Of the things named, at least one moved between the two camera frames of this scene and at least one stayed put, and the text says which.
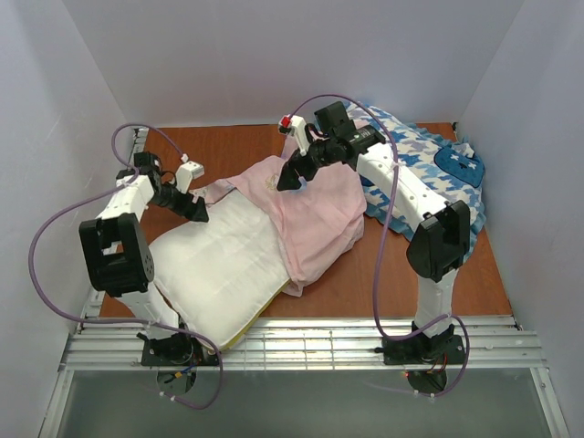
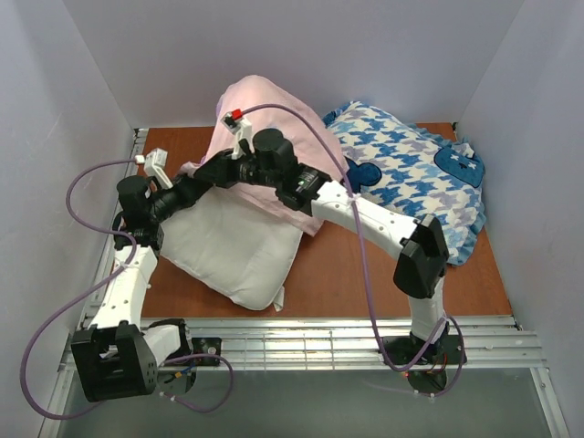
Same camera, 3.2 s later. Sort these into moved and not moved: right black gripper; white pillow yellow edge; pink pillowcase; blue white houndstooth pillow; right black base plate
Moved: pink pillowcase; right black gripper; white pillow yellow edge
Not moved: right black base plate; blue white houndstooth pillow
